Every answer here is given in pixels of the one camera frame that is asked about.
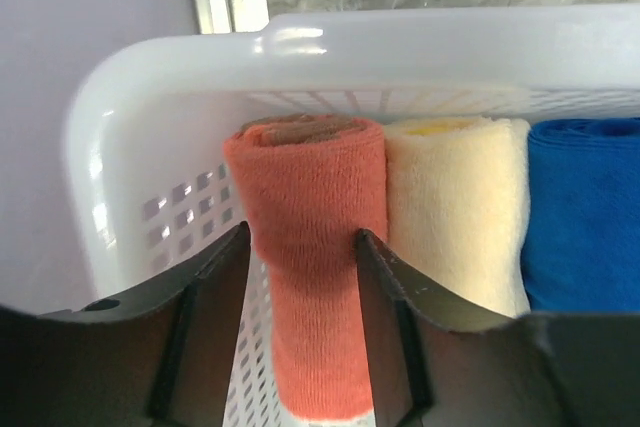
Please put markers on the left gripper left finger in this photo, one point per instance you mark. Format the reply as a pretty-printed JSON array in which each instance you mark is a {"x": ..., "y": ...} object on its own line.
[{"x": 158, "y": 354}]

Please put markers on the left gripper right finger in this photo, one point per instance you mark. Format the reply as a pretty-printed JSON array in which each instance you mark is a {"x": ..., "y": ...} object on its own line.
[{"x": 436, "y": 359}]

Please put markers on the brown orange bear towel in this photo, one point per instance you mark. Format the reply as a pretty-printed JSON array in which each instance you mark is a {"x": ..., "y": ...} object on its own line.
[{"x": 308, "y": 184}]

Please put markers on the rolled beige towel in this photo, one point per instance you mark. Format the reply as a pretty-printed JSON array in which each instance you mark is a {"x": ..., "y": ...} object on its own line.
[{"x": 458, "y": 206}]

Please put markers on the rolled blue towel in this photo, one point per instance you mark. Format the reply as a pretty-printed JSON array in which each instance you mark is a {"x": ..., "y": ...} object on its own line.
[{"x": 581, "y": 252}]

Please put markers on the white plastic basket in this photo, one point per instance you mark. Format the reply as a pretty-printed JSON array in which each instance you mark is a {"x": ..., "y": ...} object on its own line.
[{"x": 144, "y": 138}]

